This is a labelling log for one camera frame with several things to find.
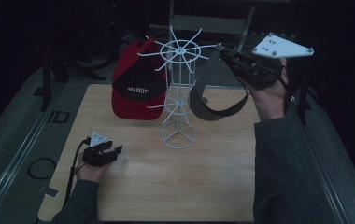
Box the black cable loop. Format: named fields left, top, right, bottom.
left=27, top=157, right=58, bottom=181

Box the left hand-held gripper cable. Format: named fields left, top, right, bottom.
left=62, top=137, right=92, bottom=217

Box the hand-held gripper cable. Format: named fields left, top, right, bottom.
left=277, top=76, right=297, bottom=115
left=62, top=137, right=92, bottom=217

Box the red and black cap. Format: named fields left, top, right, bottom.
left=111, top=38, right=169, bottom=121

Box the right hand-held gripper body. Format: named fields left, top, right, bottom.
left=230, top=32, right=316, bottom=91

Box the metal floor rail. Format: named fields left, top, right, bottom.
left=0, top=83, right=69, bottom=224
left=291, top=91, right=353, bottom=224

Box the grey tape piece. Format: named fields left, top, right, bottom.
left=36, top=185, right=60, bottom=199

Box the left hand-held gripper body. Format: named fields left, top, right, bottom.
left=81, top=130, right=115, bottom=168

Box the person's left hand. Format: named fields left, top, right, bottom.
left=74, top=152, right=112, bottom=184

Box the right hand-held gripper cable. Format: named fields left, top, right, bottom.
left=277, top=76, right=297, bottom=115

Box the person's right hand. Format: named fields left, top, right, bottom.
left=236, top=57, right=290, bottom=122

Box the white wire hat rack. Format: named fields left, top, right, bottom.
left=136, top=26, right=222, bottom=150

